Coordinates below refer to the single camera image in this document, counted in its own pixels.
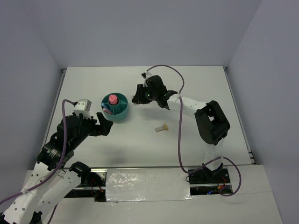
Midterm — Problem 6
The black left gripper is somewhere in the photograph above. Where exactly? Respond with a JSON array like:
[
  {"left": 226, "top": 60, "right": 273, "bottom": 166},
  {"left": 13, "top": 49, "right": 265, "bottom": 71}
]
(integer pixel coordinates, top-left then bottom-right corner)
[{"left": 71, "top": 112, "right": 114, "bottom": 148}]

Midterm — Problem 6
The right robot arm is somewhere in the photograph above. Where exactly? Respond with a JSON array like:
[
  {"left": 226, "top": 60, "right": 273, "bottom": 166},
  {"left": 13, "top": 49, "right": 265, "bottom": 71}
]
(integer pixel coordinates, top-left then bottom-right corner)
[{"left": 132, "top": 72, "right": 230, "bottom": 182}]

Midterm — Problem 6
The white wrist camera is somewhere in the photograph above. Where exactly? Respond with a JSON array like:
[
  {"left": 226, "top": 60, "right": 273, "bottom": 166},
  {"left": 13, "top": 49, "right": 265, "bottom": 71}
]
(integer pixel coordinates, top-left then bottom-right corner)
[
  {"left": 141, "top": 72, "right": 152, "bottom": 87},
  {"left": 73, "top": 99, "right": 92, "bottom": 119}
]

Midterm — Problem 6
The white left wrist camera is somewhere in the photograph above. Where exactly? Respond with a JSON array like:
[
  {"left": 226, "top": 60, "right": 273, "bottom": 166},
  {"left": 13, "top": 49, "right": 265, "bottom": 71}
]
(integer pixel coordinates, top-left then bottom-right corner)
[{"left": 73, "top": 99, "right": 92, "bottom": 119}]

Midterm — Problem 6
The teal round desk organizer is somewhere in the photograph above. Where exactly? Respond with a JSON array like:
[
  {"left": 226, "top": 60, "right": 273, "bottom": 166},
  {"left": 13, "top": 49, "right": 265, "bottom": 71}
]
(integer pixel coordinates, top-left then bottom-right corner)
[{"left": 101, "top": 92, "right": 129, "bottom": 122}]

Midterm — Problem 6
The pink capped crayon tube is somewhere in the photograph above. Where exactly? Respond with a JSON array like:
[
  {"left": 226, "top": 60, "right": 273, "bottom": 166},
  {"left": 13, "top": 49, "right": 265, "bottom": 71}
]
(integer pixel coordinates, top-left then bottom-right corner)
[{"left": 108, "top": 94, "right": 119, "bottom": 105}]

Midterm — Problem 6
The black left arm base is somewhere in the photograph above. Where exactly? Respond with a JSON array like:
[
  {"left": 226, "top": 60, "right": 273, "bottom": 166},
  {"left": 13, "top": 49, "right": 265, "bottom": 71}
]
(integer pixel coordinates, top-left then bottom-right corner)
[{"left": 65, "top": 170, "right": 107, "bottom": 202}]

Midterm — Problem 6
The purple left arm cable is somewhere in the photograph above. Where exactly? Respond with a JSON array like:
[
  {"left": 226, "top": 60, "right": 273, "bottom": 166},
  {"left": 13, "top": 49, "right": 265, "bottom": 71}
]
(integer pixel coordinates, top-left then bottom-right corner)
[{"left": 0, "top": 99, "right": 80, "bottom": 224}]

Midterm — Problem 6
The silver foil covered panel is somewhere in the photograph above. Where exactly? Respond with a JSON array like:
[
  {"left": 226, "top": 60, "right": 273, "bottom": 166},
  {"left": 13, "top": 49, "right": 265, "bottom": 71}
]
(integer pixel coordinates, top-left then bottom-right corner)
[{"left": 106, "top": 168, "right": 192, "bottom": 202}]

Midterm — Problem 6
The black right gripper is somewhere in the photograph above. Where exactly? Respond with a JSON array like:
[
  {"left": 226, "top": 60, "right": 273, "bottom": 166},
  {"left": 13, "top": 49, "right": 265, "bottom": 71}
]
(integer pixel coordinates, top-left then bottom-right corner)
[{"left": 132, "top": 84, "right": 158, "bottom": 105}]

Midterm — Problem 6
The pink translucent highlighter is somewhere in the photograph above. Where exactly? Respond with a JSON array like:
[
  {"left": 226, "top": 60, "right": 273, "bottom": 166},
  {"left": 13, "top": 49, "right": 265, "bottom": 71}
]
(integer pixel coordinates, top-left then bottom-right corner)
[{"left": 101, "top": 103, "right": 111, "bottom": 111}]

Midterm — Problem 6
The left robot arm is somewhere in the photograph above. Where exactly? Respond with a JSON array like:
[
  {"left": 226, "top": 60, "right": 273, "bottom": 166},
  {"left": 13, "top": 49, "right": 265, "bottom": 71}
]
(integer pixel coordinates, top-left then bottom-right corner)
[{"left": 0, "top": 112, "right": 114, "bottom": 224}]

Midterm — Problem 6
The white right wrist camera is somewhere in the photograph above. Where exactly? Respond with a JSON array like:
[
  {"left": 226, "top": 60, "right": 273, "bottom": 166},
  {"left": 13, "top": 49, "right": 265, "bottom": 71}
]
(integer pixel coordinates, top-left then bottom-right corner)
[{"left": 141, "top": 72, "right": 152, "bottom": 87}]

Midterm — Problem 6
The blue translucent highlighter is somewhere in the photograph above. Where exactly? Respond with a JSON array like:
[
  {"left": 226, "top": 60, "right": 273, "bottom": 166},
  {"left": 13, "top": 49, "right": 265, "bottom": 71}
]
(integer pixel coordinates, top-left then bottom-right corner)
[{"left": 102, "top": 108, "right": 112, "bottom": 114}]

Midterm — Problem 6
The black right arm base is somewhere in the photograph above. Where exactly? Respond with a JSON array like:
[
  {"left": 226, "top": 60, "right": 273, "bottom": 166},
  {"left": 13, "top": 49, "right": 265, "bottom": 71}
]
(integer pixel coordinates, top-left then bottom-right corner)
[{"left": 185, "top": 168, "right": 233, "bottom": 196}]

